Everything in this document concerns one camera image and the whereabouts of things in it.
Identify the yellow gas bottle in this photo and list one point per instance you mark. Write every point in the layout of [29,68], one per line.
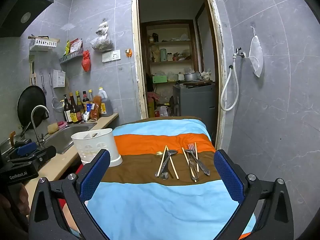
[151,107]

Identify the hanging metal kitchen tool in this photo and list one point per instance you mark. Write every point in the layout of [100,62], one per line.
[43,83]

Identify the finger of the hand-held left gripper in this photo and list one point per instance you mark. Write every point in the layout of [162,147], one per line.
[26,148]
[46,153]

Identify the dark red-cap sauce bottle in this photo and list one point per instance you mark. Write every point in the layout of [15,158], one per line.
[85,97]

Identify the orange wall plug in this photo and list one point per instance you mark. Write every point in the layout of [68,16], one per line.
[129,52]

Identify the clear hanging plastic bag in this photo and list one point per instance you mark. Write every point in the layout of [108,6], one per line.
[102,42]

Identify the stainless steel sink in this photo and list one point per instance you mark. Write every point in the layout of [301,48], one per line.
[67,135]

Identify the white mesh bag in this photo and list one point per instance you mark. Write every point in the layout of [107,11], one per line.
[256,55]

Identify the red orange seasoning packet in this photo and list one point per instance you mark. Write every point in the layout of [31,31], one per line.
[96,108]

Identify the worn white door frame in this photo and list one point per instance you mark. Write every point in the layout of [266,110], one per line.
[135,55]

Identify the green box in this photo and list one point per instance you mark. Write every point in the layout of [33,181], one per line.
[159,79]

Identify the yellow sponge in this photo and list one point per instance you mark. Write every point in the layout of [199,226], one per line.
[53,128]

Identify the grey wall shelf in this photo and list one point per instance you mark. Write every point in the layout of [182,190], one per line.
[71,56]

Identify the white wall basket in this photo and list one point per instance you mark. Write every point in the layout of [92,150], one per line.
[42,44]

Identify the red plastic bag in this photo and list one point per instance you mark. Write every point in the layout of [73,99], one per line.
[86,61]

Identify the person's left hand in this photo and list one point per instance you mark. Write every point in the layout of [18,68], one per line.
[24,197]

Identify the white wall box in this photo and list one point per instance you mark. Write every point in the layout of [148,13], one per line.
[59,78]

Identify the pink scrubber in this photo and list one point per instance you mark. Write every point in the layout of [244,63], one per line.
[62,124]

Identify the white wall switch panel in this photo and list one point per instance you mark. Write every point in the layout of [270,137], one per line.
[111,56]

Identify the wooden shelf unit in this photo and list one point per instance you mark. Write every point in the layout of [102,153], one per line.
[145,55]

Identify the wooden chopstick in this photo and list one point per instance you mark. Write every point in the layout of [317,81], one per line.
[189,164]
[173,164]
[196,156]
[162,160]

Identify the yellow green snack packet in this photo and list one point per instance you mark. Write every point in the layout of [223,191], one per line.
[67,47]

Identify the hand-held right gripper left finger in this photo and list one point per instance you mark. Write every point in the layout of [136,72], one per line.
[96,172]

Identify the black wok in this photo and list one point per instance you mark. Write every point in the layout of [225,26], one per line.
[30,102]

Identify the metal wall tap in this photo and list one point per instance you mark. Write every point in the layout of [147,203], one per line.
[240,53]

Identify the person's left forearm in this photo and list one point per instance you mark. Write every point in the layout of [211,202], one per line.
[8,212]

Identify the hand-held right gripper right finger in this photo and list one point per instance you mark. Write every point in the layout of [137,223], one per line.
[228,175]

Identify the small clear bottle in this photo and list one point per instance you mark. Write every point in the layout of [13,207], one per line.
[91,96]

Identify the striped blue orange brown blanket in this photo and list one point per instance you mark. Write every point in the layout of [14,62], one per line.
[160,205]

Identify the white plastic utensil holder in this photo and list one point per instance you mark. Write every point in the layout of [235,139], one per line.
[100,140]

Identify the gold spoon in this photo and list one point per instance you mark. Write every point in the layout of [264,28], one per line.
[159,153]

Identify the grey cabinet with pot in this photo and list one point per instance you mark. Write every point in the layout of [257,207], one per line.
[197,102]

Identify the black range hood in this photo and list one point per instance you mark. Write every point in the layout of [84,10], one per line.
[20,10]

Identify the dark pump sauce bottle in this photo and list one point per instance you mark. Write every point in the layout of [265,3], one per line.
[67,111]

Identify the blue white packet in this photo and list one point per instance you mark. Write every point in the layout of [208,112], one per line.
[86,116]

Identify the stainless steel fork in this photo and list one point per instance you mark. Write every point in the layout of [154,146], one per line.
[193,170]
[200,163]

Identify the metal pot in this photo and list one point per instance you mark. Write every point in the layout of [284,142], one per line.
[192,77]

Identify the red snack packet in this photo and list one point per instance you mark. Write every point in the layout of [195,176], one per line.
[76,45]

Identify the curved steel sink faucet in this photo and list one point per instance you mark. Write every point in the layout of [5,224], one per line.
[33,120]

